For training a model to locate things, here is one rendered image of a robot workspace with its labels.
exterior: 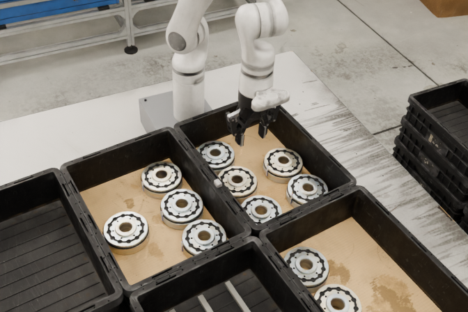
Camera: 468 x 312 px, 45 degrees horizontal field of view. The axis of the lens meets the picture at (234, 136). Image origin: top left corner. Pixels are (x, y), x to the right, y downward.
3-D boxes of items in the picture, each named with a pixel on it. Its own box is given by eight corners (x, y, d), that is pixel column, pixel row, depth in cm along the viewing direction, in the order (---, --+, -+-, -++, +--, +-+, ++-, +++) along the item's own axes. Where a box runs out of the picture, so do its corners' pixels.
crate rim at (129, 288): (58, 171, 134) (57, 164, 132) (170, 131, 146) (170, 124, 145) (127, 301, 110) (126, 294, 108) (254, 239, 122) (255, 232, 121)
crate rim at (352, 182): (170, 131, 146) (170, 124, 145) (265, 97, 159) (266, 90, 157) (254, 239, 122) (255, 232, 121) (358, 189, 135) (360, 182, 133)
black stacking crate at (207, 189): (66, 198, 141) (58, 166, 133) (171, 157, 153) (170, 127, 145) (131, 324, 117) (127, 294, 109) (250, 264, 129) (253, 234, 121)
